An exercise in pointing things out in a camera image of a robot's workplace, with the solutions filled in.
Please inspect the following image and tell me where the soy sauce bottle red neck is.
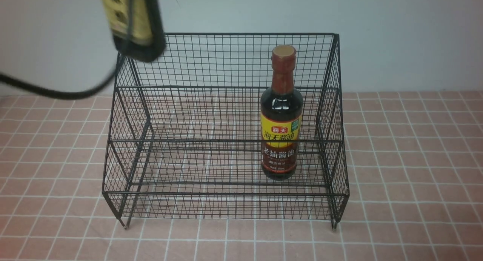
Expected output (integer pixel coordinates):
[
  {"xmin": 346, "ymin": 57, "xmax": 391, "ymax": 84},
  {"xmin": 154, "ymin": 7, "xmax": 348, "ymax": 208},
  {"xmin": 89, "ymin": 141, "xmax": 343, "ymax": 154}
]
[{"xmin": 260, "ymin": 45, "xmax": 303, "ymax": 181}]

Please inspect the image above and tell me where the vinegar bottle with gold cap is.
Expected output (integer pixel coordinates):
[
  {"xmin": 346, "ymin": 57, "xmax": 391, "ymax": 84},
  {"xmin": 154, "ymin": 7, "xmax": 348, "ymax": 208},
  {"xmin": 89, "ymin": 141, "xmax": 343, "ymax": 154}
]
[{"xmin": 102, "ymin": 0, "xmax": 167, "ymax": 62}]

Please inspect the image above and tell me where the pink checkered tablecloth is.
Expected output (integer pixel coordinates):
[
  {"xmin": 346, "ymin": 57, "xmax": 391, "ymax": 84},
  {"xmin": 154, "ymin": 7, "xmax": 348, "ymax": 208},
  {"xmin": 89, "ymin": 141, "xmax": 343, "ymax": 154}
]
[{"xmin": 1, "ymin": 91, "xmax": 482, "ymax": 261}]

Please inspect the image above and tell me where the black wire mesh rack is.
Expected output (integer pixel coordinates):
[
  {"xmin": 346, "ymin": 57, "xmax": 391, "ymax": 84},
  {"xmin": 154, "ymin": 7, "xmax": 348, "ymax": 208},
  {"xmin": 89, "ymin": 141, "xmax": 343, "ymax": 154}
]
[{"xmin": 102, "ymin": 33, "xmax": 350, "ymax": 230}]

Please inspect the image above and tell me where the black cable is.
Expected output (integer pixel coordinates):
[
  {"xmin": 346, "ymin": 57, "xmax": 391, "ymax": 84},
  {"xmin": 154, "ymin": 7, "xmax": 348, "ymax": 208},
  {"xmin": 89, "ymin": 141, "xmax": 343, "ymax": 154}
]
[{"xmin": 0, "ymin": 59, "xmax": 123, "ymax": 100}]

